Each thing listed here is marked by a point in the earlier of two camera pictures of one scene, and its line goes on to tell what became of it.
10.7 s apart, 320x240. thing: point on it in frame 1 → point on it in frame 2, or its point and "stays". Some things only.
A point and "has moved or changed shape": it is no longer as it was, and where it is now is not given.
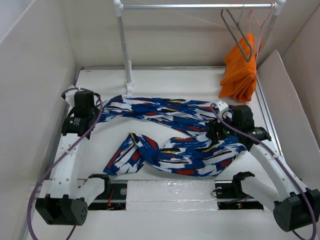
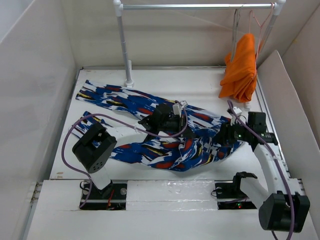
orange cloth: [239, 81] stays
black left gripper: [97, 110] → [181, 123]
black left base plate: [113, 199] stays
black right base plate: [230, 195] stays
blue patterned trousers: [183, 157] has moved or changed shape
